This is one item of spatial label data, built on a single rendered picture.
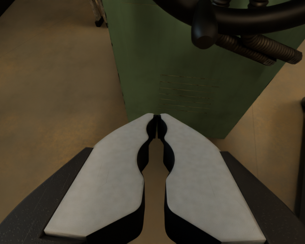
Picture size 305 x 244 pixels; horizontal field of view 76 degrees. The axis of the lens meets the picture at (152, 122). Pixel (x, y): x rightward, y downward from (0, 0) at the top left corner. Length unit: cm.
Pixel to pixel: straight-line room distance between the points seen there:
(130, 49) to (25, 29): 115
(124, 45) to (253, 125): 74
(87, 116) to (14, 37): 80
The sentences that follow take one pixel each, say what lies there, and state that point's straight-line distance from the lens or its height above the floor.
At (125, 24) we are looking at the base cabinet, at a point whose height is 54.
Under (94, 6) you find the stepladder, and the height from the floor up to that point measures 13.
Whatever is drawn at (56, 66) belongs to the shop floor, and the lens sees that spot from 127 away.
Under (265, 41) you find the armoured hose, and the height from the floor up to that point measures 61.
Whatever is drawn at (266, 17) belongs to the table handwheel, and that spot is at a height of 69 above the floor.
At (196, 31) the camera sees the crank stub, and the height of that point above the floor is 71.
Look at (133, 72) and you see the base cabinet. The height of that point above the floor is 39.
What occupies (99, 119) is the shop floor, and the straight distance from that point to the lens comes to 98.
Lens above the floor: 82
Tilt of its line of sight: 61 degrees down
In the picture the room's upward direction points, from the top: straight up
